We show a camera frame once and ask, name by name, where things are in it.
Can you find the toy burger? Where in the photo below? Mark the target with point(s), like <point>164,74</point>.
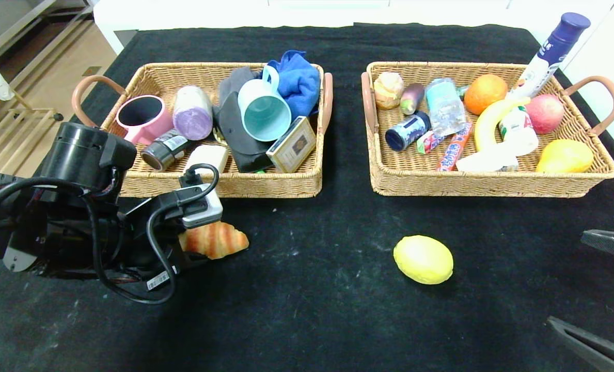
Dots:
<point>389,90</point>

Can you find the black glasses case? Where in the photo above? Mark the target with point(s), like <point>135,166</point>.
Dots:
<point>234,134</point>

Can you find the red white candy pack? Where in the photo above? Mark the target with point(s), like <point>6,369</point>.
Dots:
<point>429,142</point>

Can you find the white soap bar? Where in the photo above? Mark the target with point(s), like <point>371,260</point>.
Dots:
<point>208,155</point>

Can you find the red peach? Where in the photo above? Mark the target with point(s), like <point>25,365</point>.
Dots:
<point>544,114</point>

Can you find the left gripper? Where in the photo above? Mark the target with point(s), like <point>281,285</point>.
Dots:
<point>163,275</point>

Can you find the purple garbage bag roll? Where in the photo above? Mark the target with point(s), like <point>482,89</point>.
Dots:
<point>192,111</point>

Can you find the orange fruit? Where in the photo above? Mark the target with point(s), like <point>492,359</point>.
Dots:
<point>485,95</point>

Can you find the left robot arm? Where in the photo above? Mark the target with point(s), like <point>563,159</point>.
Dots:
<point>79,155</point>

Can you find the yellow patterned round item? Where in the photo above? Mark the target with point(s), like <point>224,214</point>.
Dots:
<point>217,135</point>

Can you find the yellow mango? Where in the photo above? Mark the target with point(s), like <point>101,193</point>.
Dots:
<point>565,157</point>

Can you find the black table cloth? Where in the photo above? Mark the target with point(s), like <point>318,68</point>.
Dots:
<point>312,320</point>

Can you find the blue cloth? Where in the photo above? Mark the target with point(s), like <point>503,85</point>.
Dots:
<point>301,82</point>

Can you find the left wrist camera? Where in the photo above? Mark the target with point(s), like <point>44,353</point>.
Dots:
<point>203,209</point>

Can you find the white spray bottle purple cap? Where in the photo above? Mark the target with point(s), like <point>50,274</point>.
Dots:
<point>540,66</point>

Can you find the beige wheeled rack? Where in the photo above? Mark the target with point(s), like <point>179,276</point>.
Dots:
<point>7,134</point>

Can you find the black cosmetic tube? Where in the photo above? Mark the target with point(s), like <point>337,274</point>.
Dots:
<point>164,150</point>

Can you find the clear water bottle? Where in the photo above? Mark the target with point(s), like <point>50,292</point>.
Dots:
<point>445,106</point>

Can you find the yellow banana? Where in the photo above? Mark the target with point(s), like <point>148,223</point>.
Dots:
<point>487,129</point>

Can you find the grey cloth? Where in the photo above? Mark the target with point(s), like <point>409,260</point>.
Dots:
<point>232,82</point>

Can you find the croissant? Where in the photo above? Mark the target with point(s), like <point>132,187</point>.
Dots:
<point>219,240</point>

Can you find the purple eggplant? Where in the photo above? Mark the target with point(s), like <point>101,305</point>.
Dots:
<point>412,98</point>

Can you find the small white box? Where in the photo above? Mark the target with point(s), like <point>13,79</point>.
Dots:
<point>487,160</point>

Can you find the teal plastic cup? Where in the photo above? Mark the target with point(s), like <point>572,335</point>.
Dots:
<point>265,116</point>

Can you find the orange candy roll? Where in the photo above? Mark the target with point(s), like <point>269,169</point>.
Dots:
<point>455,150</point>

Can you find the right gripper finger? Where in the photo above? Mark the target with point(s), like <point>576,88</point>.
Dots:
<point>611,244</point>
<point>591,346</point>

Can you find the beige shelf frame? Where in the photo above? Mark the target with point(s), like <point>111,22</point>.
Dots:
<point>33,26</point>

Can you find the yellow lemon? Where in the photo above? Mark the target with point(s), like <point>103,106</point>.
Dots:
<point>423,260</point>

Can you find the white yogurt bottle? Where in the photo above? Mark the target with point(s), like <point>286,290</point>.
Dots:
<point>518,132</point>

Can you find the green candy pack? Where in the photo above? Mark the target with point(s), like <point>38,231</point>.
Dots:
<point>463,92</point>

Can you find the playing card box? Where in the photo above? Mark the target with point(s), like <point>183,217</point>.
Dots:
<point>292,144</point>

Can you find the blue can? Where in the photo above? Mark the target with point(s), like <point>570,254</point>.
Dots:
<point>407,132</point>

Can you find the pink mug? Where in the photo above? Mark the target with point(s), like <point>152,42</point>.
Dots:
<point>149,116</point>

